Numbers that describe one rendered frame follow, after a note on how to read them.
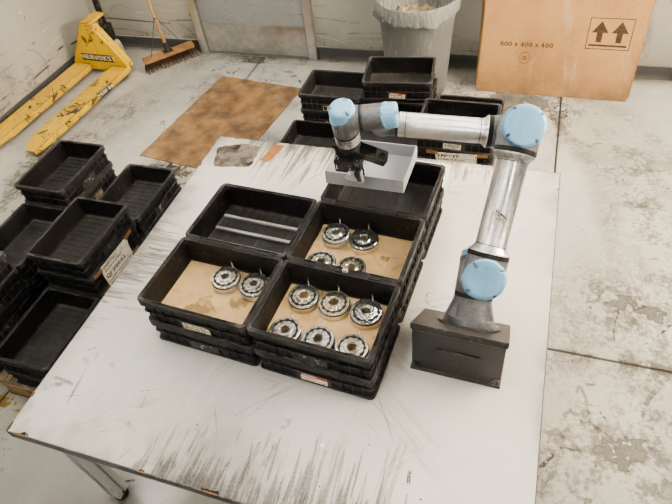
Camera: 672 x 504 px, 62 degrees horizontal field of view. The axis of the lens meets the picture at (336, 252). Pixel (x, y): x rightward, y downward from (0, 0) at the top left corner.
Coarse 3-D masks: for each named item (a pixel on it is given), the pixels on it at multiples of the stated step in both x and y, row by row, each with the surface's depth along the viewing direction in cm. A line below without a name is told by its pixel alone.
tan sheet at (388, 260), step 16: (320, 240) 205; (384, 240) 202; (400, 240) 201; (336, 256) 199; (368, 256) 197; (384, 256) 197; (400, 256) 196; (368, 272) 192; (384, 272) 192; (400, 272) 191
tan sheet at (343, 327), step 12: (276, 312) 185; (288, 312) 184; (312, 312) 183; (384, 312) 180; (300, 324) 180; (312, 324) 180; (324, 324) 179; (336, 324) 179; (348, 324) 178; (336, 336) 176; (372, 336) 174
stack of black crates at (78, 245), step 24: (72, 216) 274; (96, 216) 280; (120, 216) 264; (48, 240) 262; (72, 240) 270; (96, 240) 252; (120, 240) 267; (48, 264) 253; (72, 264) 244; (96, 264) 255; (72, 288) 263; (96, 288) 258
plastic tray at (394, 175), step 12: (372, 144) 200; (384, 144) 198; (396, 144) 196; (396, 156) 199; (408, 156) 198; (372, 168) 195; (384, 168) 195; (396, 168) 194; (408, 168) 186; (336, 180) 190; (348, 180) 189; (372, 180) 185; (384, 180) 184; (396, 180) 182
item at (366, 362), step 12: (300, 264) 184; (312, 264) 184; (276, 276) 182; (348, 276) 179; (360, 276) 178; (396, 288) 174; (264, 300) 176; (396, 300) 173; (252, 324) 170; (384, 324) 165; (264, 336) 167; (276, 336) 166; (300, 348) 164; (312, 348) 162; (324, 348) 161; (372, 348) 160; (348, 360) 159; (360, 360) 157; (372, 360) 158
